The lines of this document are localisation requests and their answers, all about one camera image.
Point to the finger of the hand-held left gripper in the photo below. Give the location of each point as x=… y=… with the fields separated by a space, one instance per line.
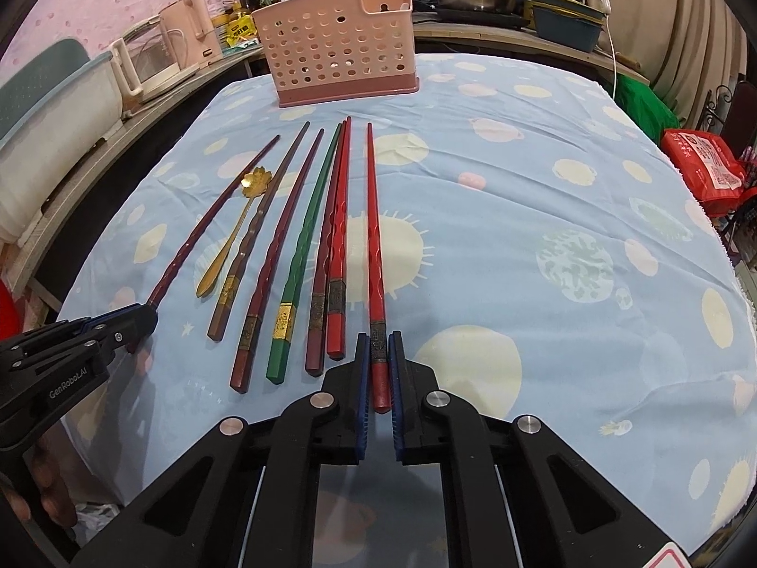
x=133 y=328
x=112 y=316

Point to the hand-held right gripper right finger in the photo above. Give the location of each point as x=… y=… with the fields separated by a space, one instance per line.
x=395 y=393

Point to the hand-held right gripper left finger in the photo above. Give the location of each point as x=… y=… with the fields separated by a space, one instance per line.
x=361 y=393

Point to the dark red chopstick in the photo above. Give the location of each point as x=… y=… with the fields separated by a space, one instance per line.
x=316 y=349

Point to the green chopstick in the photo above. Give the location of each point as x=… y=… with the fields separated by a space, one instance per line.
x=281 y=355

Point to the reddish brown chopstick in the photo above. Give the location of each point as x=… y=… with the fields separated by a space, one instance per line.
x=245 y=361

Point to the dark maroon chopstick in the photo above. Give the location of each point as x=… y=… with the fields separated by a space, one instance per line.
x=219 y=213

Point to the gold flower spoon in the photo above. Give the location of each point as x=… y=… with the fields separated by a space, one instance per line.
x=258 y=179

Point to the pink perforated utensil basket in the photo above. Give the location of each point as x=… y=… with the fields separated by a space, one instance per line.
x=331 y=41

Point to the person's left hand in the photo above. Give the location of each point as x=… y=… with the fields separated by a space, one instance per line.
x=50 y=488

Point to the blue printed tablecloth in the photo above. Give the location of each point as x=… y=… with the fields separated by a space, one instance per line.
x=502 y=219

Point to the pink electric kettle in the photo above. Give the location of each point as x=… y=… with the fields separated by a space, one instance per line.
x=189 y=29

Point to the yellow seasoning packet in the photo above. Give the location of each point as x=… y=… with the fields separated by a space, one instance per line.
x=239 y=29

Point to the green plastic bag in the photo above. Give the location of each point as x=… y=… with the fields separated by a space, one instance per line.
x=641 y=103

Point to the red shopping bag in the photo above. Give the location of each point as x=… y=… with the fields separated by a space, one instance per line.
x=704 y=168

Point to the black induction cooktop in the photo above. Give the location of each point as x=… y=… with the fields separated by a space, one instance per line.
x=485 y=18

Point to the blue bowl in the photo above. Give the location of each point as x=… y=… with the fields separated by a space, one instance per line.
x=568 y=29

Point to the beige curtain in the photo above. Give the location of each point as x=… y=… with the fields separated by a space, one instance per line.
x=650 y=12

